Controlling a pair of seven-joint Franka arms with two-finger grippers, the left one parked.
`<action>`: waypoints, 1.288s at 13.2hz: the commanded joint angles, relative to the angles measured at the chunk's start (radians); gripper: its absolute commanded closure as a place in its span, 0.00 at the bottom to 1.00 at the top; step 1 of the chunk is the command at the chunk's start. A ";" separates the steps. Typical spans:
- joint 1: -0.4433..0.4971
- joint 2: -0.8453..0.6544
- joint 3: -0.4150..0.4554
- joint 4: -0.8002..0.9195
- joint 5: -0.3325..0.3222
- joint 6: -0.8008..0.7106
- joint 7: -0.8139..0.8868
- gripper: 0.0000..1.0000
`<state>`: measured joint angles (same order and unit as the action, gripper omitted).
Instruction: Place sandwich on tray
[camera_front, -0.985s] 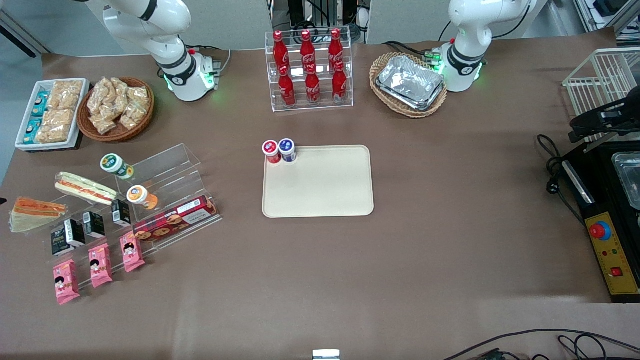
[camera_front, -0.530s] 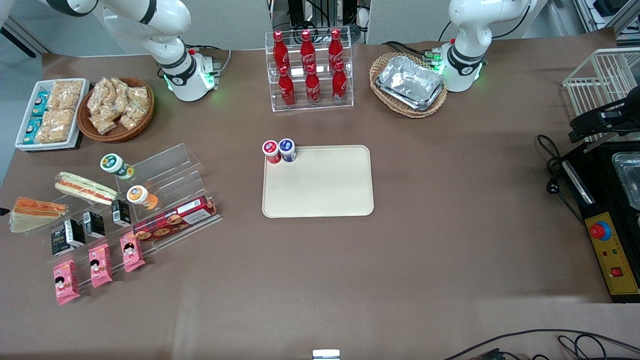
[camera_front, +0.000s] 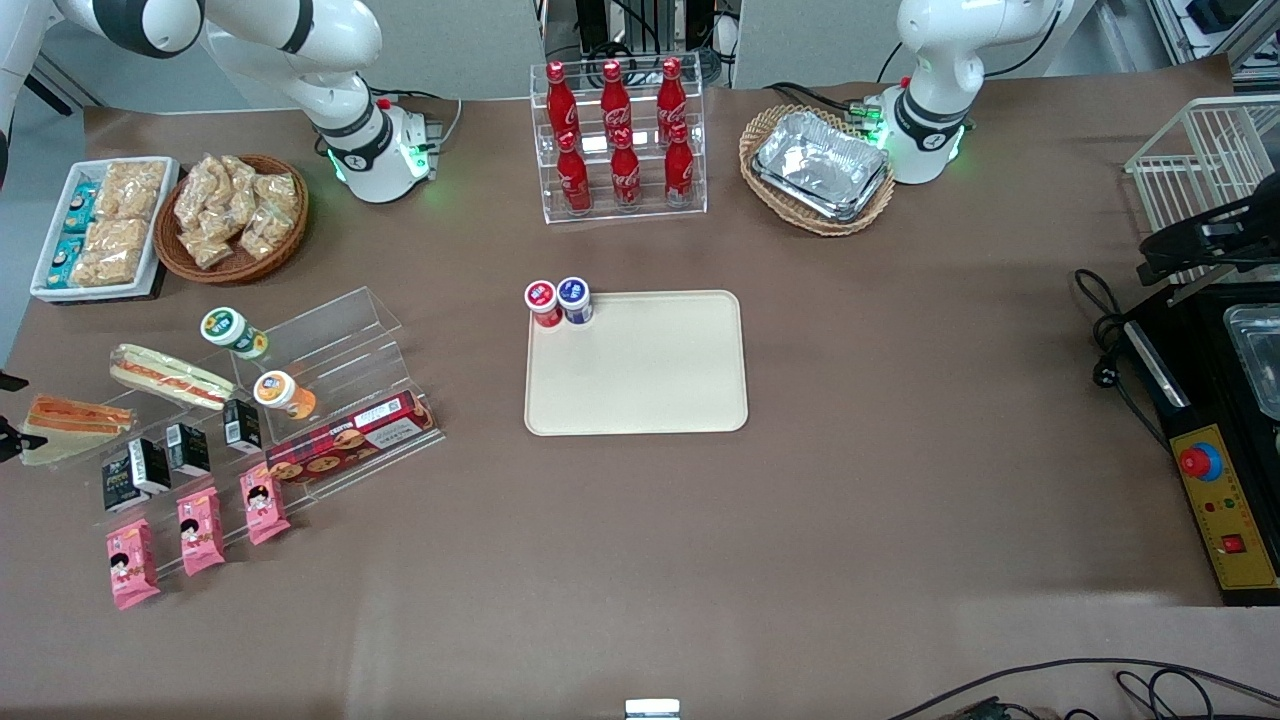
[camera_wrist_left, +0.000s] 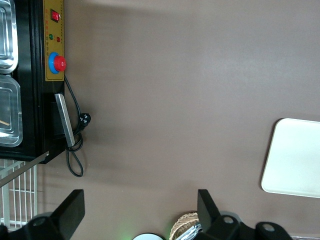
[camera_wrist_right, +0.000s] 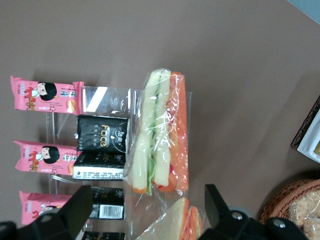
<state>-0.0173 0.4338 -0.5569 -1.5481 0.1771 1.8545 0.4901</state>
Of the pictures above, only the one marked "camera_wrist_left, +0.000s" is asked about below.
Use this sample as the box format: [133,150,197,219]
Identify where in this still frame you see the light tan wicker basket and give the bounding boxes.
[169,211,201,240]

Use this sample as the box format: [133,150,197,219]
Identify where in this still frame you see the stacked foil containers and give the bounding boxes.
[178,221,203,240]

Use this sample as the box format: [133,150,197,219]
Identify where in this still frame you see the white wire rack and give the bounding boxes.
[0,159,39,230]

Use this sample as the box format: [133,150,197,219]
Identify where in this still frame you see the black appliance with yellow panel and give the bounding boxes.
[0,0,68,165]

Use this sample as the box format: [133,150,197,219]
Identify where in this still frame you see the cream plastic tray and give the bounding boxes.
[260,117,320,199]

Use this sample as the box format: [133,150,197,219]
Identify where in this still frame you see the steel food container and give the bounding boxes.
[0,0,19,75]
[0,74,24,148]

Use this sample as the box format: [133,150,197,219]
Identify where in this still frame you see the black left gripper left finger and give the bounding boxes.
[26,189,86,240]

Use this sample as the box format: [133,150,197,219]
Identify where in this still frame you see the black power cable with plug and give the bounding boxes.
[63,74,92,178]

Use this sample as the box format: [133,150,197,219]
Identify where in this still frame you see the silver appliance handle bar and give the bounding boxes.
[54,92,76,148]

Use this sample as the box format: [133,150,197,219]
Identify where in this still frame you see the red rocker switch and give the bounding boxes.
[50,8,62,23]

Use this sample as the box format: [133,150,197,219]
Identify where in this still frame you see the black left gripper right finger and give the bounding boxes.
[196,188,293,240]

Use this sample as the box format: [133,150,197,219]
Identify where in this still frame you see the red knob on blue ring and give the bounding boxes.
[48,51,68,75]

